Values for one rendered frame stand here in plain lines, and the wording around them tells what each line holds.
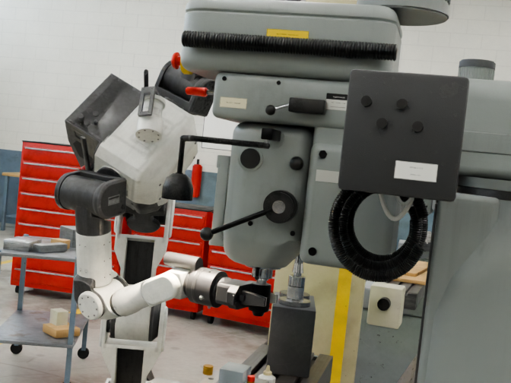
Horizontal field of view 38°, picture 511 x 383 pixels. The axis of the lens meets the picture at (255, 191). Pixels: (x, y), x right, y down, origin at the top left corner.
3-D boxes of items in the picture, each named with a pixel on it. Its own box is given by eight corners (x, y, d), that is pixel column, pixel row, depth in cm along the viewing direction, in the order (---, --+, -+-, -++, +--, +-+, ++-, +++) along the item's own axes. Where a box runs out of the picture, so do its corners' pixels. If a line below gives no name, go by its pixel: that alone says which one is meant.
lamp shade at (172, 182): (160, 196, 174) (162, 170, 174) (190, 199, 175) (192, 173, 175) (163, 198, 167) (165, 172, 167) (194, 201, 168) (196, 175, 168)
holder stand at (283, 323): (265, 373, 201) (272, 301, 200) (268, 352, 223) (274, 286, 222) (309, 378, 200) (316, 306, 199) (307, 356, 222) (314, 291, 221)
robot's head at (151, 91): (142, 132, 189) (131, 115, 182) (147, 105, 193) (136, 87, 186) (166, 130, 187) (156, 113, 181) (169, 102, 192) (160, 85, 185)
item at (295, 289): (285, 299, 204) (287, 279, 203) (287, 296, 208) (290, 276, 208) (302, 302, 203) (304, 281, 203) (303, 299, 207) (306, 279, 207)
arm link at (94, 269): (66, 313, 193) (62, 233, 186) (98, 295, 204) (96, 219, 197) (100, 324, 188) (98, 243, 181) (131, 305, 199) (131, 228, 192)
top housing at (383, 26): (171, 67, 159) (178, -8, 158) (208, 81, 185) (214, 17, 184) (388, 83, 148) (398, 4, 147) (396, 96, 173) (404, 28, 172)
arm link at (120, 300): (144, 311, 182) (93, 331, 192) (168, 296, 191) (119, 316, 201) (125, 273, 182) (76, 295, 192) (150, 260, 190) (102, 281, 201)
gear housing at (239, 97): (209, 116, 158) (214, 70, 158) (239, 124, 182) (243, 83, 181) (364, 131, 150) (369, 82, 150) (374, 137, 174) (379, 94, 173)
